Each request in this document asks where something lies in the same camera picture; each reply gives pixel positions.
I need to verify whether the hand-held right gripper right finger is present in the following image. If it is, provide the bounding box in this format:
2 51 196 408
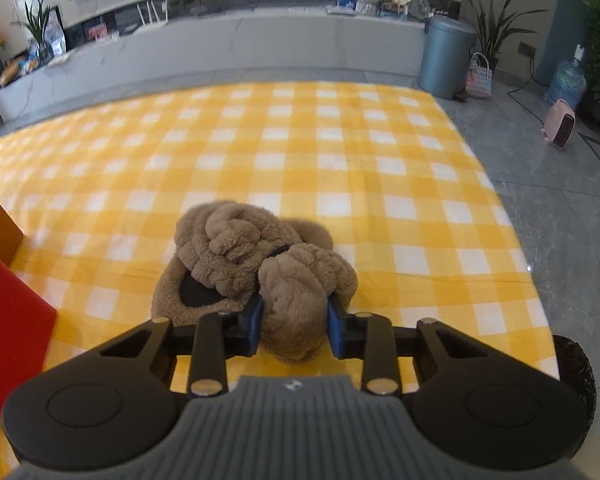
326 294 487 397

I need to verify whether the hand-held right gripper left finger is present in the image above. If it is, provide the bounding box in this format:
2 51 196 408
80 292 264 399

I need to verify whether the yellow checked tablecloth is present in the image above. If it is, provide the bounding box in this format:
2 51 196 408
0 81 562 480

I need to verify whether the red box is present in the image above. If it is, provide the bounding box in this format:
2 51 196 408
0 239 59 419

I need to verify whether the black waste bin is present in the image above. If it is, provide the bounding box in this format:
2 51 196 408
552 334 597 432

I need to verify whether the marble television console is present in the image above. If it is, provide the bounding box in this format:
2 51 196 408
0 7 432 124

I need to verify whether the woven basket bag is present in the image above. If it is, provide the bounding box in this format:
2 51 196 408
464 52 495 99

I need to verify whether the blue-grey trash can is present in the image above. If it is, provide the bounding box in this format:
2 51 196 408
418 14 479 100

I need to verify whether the pink space heater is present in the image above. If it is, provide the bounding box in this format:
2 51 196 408
542 99 579 150

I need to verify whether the white router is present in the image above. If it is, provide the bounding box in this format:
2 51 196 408
136 0 172 29

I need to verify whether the blue water jug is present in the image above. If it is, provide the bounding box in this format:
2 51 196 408
544 44 589 111

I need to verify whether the tall leafy floor plant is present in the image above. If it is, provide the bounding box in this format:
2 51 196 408
452 0 552 74

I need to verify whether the brown bread loaf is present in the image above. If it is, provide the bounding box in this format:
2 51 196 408
0 57 29 87

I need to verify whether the green plant in glass vase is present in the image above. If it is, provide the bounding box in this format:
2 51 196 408
12 0 62 62

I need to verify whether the black power cable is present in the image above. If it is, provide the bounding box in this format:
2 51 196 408
507 54 547 127

